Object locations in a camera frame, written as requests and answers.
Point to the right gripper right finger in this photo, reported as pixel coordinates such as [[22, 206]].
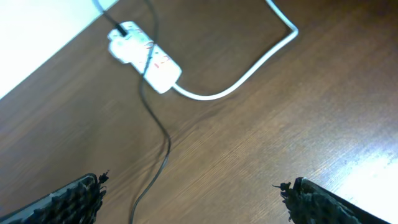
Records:
[[308, 203]]

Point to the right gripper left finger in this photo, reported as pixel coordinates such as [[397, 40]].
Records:
[[75, 203]]

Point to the white USB charger plug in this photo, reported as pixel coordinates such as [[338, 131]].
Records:
[[121, 47]]

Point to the white power strip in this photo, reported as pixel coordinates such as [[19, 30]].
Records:
[[159, 70]]

